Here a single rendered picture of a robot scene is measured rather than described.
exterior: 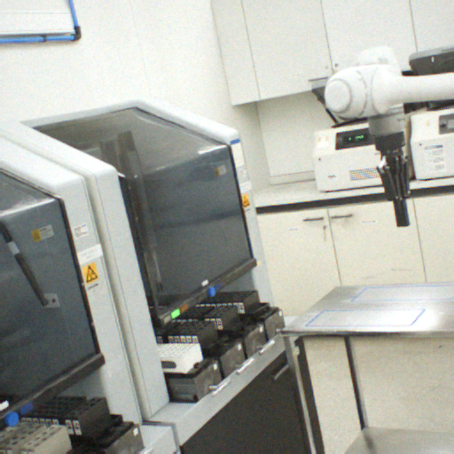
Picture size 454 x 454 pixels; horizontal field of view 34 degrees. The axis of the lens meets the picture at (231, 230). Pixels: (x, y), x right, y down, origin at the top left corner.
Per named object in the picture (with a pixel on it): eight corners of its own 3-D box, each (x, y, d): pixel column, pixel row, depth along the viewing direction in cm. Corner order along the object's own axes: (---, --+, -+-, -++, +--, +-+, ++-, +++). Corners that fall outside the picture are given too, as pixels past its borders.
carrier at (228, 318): (236, 321, 252) (232, 304, 251) (240, 321, 251) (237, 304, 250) (218, 333, 243) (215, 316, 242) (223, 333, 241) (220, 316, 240)
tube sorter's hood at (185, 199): (32, 331, 238) (-20, 135, 227) (142, 274, 289) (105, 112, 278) (162, 328, 211) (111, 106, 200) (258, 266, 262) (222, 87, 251)
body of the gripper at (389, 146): (393, 134, 178) (399, 172, 180) (410, 128, 184) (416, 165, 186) (366, 137, 183) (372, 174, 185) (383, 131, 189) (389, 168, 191)
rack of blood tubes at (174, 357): (107, 375, 230) (103, 356, 229) (127, 362, 239) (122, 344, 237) (187, 377, 215) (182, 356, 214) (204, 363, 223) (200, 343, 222)
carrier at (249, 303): (256, 306, 265) (253, 290, 264) (261, 306, 264) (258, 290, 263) (240, 317, 255) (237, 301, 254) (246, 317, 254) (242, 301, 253)
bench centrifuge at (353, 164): (316, 194, 439) (296, 86, 428) (355, 175, 490) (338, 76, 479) (407, 183, 409) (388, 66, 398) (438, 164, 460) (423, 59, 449)
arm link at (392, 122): (410, 105, 183) (413, 129, 184) (378, 109, 189) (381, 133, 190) (391, 110, 176) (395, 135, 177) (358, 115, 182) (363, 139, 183)
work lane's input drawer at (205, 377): (27, 395, 248) (20, 370, 246) (55, 378, 259) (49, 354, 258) (211, 403, 210) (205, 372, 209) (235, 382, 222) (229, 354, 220)
